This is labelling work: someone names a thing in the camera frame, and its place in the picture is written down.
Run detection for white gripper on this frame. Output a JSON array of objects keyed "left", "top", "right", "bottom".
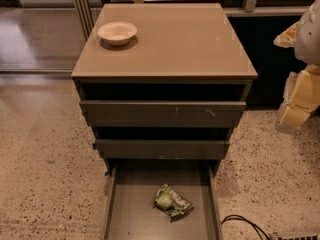
[{"left": 273, "top": 23, "right": 320, "bottom": 133}]

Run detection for green jalapeno chip bag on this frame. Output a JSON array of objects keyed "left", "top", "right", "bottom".
[{"left": 154, "top": 184, "right": 194, "bottom": 219}]

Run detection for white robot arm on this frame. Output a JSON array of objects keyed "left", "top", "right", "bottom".
[{"left": 273, "top": 0, "right": 320, "bottom": 133}]

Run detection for grey drawer cabinet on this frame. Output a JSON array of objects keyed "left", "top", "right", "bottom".
[{"left": 72, "top": 3, "right": 257, "bottom": 169}]

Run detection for grey top drawer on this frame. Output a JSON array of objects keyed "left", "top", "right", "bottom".
[{"left": 80, "top": 100, "right": 246, "bottom": 128}]

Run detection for grey middle drawer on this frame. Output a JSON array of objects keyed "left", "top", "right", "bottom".
[{"left": 95, "top": 139, "right": 230, "bottom": 160}]

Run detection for grey open bottom drawer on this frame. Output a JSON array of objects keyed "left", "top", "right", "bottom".
[{"left": 101, "top": 159, "right": 223, "bottom": 240}]

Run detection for metal floor vent grille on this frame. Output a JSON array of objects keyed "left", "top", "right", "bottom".
[{"left": 270, "top": 232, "right": 320, "bottom": 240}]

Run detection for white paper bowl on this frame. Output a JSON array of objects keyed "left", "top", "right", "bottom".
[{"left": 97, "top": 22, "right": 137, "bottom": 46}]

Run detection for black floor cable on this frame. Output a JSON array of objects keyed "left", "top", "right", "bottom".
[{"left": 220, "top": 214, "right": 271, "bottom": 240}]

